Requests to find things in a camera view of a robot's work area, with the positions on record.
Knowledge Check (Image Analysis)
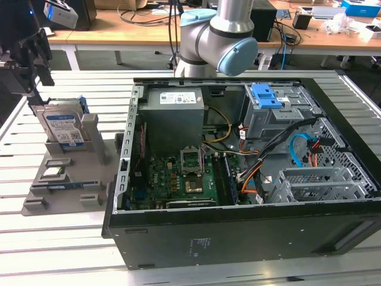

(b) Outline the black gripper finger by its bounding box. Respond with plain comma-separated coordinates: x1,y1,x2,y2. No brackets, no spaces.
0,58,43,106
32,27,55,86

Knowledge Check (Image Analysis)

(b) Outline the hard disk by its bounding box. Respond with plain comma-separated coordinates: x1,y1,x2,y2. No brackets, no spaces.
28,95,90,149

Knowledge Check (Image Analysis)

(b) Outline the orange power wire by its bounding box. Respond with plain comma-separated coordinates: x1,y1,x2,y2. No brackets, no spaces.
306,137,346,168

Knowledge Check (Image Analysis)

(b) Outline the grey metal disk bay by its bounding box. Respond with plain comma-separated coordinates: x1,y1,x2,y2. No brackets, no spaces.
266,166,366,205

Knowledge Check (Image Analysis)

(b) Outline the large black box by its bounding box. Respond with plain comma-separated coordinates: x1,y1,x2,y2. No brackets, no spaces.
71,0,98,32

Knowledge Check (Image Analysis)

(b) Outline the wooden desk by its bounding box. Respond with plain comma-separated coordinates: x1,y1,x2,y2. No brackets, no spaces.
44,0,381,57

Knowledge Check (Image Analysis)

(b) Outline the silver CPU chip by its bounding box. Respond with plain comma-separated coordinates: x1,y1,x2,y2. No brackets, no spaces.
43,168,65,179

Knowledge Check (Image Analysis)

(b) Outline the blue RAM stick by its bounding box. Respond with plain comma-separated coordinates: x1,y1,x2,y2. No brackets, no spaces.
32,182,101,192

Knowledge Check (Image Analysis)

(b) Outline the grey parts rack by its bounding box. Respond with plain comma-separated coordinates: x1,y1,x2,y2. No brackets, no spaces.
22,113,124,217

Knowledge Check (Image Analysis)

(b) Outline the grey power supply unit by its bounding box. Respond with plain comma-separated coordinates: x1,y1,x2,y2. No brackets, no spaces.
138,88,206,150

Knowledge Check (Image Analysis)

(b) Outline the green motherboard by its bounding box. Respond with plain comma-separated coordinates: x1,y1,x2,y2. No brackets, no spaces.
124,148,239,210

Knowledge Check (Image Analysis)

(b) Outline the silver socket cover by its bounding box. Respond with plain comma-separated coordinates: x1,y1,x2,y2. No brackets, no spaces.
180,145,205,175

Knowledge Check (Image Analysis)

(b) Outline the black graphics card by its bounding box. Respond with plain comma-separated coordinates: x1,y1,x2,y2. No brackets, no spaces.
165,198,218,210

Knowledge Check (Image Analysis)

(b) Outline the black RAM slot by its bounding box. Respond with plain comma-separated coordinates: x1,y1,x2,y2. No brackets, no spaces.
212,156,229,207

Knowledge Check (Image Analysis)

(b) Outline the black speaker box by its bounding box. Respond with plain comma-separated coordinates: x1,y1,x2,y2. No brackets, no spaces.
251,5,278,43

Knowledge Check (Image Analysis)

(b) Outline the blue drive carrier latch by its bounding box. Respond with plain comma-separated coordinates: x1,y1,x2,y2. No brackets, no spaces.
251,83,283,110

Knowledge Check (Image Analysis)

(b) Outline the installed RAM stick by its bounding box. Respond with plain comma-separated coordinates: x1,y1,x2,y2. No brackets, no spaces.
223,154,241,206

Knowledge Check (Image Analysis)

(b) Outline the grey metal drive cage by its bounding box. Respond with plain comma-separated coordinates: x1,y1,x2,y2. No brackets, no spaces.
242,83,324,143

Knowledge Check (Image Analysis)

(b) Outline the small black container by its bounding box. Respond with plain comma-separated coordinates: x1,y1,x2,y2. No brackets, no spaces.
292,10,313,30

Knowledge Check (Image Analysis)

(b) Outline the black open PC case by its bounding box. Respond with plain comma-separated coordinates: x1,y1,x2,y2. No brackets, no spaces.
101,76,381,271

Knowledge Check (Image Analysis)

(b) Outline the clear plastic bag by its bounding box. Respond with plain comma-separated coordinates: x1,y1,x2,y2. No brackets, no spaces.
323,13,358,35

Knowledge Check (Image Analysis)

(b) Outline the blue cardboard box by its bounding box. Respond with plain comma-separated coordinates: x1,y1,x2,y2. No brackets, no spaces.
341,0,381,17

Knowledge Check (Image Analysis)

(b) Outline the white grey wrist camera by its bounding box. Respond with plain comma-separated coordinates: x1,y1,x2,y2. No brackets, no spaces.
43,0,79,30

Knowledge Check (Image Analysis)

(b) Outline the red thin wire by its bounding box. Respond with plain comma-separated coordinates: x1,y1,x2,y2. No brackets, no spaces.
132,122,147,171

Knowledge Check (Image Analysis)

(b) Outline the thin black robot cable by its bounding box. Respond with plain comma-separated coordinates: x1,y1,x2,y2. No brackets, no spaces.
166,0,183,71

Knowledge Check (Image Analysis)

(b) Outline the yellow black wire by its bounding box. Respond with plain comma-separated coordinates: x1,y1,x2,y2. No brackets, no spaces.
202,106,233,144

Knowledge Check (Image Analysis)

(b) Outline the grey wire bundle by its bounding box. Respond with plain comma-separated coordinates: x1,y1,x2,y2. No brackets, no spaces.
201,143,260,158

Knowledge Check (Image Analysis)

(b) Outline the orange data wire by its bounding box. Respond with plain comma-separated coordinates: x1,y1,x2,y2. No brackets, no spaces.
241,171,263,196

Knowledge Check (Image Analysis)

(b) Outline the black cable bundle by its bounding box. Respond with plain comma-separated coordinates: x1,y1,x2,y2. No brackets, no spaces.
238,117,317,183

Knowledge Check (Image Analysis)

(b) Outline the blue data wire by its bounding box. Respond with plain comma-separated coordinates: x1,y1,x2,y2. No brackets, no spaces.
289,133,318,168

